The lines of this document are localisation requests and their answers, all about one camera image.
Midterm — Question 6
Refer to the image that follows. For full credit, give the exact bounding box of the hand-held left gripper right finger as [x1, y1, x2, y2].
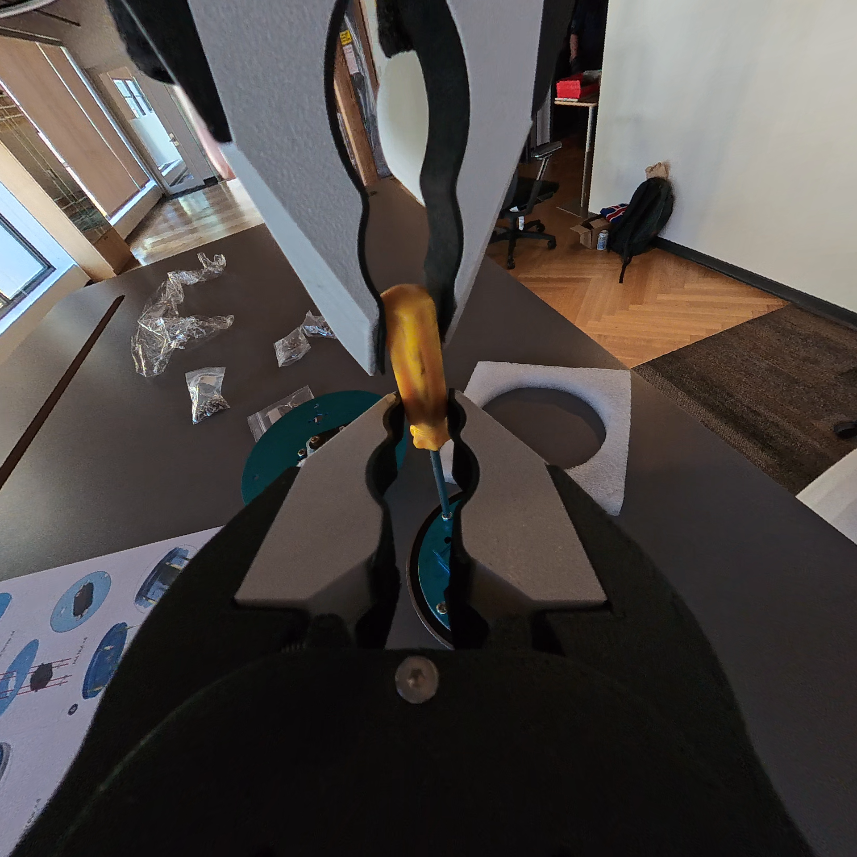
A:
[447, 390, 610, 649]

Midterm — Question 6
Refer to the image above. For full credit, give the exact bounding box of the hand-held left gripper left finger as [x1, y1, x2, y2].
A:
[233, 391, 409, 649]

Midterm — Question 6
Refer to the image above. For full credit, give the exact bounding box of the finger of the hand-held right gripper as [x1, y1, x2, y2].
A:
[188, 0, 392, 377]
[417, 0, 558, 344]

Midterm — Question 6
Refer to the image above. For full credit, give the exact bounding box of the blue round bracket base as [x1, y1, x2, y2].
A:
[406, 492, 471, 650]

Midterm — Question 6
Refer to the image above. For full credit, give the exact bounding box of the yellow-handled screwdriver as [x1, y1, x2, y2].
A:
[379, 283, 458, 523]

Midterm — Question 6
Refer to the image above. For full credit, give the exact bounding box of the dark grey desk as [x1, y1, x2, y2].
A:
[0, 221, 857, 857]

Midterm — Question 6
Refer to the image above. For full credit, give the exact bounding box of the white narrow table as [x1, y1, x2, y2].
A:
[553, 94, 601, 216]

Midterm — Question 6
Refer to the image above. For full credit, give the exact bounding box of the wooden pillar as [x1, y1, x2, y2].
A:
[333, 10, 391, 187]

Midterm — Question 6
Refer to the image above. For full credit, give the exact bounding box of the blue round plate with servo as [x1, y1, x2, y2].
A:
[240, 390, 404, 507]

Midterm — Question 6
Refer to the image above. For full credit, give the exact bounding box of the black office chair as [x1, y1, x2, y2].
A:
[491, 139, 565, 270]

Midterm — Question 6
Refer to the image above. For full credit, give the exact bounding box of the flat clear plastic bag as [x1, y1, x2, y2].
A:
[247, 385, 316, 443]

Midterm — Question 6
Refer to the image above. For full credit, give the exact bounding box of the small cardboard box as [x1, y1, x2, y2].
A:
[570, 213, 613, 250]

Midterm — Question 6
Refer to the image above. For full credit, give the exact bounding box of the black backpack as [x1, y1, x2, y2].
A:
[605, 177, 676, 283]

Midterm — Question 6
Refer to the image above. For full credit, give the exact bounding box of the crumpled clear plastic wrap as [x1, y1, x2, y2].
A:
[130, 252, 236, 379]

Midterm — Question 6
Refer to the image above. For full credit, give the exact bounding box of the printed instruction booklet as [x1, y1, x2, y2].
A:
[0, 525, 225, 857]

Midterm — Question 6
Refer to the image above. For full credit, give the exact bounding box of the white square foam ring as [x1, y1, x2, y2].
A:
[444, 362, 633, 516]

